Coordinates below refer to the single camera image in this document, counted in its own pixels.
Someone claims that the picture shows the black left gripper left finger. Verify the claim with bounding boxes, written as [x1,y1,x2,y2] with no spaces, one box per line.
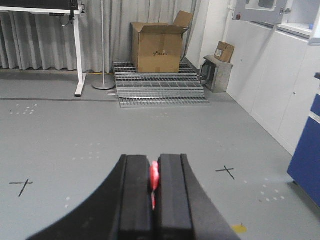
[30,154,153,240]

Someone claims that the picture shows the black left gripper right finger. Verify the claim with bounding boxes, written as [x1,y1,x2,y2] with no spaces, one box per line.
[156,154,239,240]

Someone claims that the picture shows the red plastic spoon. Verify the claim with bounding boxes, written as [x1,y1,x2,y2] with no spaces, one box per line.
[149,161,160,211]

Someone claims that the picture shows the blue cabinet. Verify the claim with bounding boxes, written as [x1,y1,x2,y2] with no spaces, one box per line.
[286,72,320,201]

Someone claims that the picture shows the grey metal cabinet box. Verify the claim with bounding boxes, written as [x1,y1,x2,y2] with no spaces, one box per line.
[199,55,233,93]

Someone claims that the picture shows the metal grating stack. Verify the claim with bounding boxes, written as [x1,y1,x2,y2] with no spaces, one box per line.
[113,61,209,109]

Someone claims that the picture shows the floor lamp stand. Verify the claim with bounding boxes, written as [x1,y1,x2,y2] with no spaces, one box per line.
[92,0,115,91]

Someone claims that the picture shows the small cardboard box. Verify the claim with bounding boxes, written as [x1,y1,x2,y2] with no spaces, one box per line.
[214,41,235,63]

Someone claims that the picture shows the large open cardboard box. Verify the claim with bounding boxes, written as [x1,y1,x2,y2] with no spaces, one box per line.
[131,11,193,74]

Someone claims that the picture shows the grey curtain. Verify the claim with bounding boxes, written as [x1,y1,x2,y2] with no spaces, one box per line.
[0,0,196,72]

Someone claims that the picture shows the white standing desk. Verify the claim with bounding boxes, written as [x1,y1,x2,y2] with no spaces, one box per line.
[0,0,86,97]

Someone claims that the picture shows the grey fume hood window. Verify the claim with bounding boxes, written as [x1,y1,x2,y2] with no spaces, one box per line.
[232,0,292,24]

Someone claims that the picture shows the white wall cabinets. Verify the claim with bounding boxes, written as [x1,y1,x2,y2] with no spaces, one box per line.
[199,0,320,157]

